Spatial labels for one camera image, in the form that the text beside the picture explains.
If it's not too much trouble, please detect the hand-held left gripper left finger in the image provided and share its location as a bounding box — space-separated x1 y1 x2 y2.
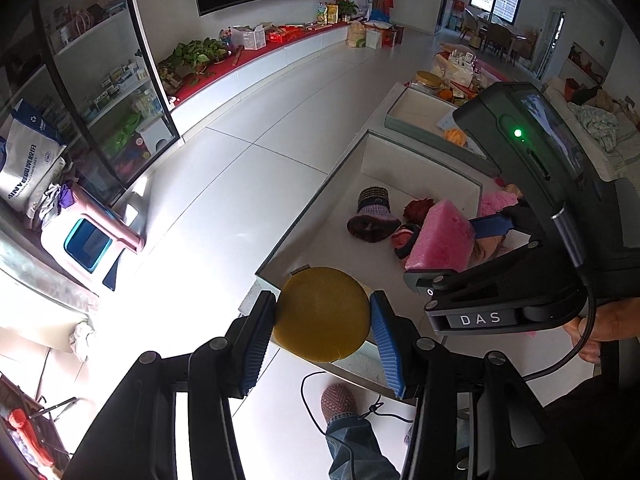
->
62 290 278 480

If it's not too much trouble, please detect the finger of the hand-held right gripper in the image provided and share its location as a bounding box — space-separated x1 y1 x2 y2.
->
469 200 546 242
403 241 546 306

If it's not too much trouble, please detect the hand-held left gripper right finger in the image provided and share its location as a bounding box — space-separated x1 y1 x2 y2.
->
367 290 583 480

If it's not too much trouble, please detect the pink fluffy cloth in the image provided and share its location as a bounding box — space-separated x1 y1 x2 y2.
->
479 190 521 218

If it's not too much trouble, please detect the peach knitted sock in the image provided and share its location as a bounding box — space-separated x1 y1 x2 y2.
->
472 235 512 264

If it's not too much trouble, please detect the pink sponge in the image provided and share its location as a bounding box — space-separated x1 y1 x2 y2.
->
404 199 477 272

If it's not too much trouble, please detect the red fabric rose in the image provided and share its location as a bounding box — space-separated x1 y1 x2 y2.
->
402 197 436 223

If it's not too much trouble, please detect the dark knitted bootie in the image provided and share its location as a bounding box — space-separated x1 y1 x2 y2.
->
347 186 403 243

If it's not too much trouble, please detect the person's right forearm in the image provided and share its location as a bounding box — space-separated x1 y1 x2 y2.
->
542 360 640 480

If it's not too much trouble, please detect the person's right hand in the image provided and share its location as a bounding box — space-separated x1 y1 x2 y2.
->
562 290 640 367

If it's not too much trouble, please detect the grey patterned blanket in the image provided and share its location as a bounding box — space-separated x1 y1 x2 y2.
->
570 102 621 153

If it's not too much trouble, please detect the cream leather sofa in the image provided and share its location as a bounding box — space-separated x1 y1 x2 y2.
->
542 77 640 183

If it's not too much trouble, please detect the pink knitted slipper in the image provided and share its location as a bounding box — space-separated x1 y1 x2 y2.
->
320 382 359 424

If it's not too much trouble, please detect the person's leg in jeans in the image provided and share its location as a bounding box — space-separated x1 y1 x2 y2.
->
325 417 401 480

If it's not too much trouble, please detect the pile of assorted small goods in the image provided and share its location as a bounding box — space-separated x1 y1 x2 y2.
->
432 42 501 97

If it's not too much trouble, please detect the shallow grey box lid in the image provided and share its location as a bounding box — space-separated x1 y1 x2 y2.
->
386 84 493 161

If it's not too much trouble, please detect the dining table with chairs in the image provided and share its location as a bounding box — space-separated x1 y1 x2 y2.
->
460 7 532 62

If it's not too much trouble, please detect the gold lid jar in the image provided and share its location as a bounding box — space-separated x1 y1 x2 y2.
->
412 70 446 93

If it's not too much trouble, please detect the white rag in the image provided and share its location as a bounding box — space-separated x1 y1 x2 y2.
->
67 320 96 361

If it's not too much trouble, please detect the pink white plastic bin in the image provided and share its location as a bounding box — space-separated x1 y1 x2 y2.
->
40 185 147 292

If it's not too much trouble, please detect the purple cloth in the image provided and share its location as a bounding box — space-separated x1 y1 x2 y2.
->
42 182 76 226

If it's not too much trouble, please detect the red-topped low cabinet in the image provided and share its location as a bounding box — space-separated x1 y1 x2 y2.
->
160 21 351 136

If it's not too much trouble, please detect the white printed bag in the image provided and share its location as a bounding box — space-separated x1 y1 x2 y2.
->
0 99 68 213

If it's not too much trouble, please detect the potted green plant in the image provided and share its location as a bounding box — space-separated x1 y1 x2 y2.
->
157 37 231 88

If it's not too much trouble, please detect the glass display cabinet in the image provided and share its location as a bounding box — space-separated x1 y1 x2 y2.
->
0 0 181 206

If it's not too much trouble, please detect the white cardboard box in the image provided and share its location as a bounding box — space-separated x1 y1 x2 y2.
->
230 25 268 51

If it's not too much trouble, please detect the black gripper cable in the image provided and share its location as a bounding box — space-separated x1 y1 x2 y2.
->
520 202 598 381

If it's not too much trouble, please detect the black floor cable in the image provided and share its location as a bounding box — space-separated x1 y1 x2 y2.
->
300 371 417 461

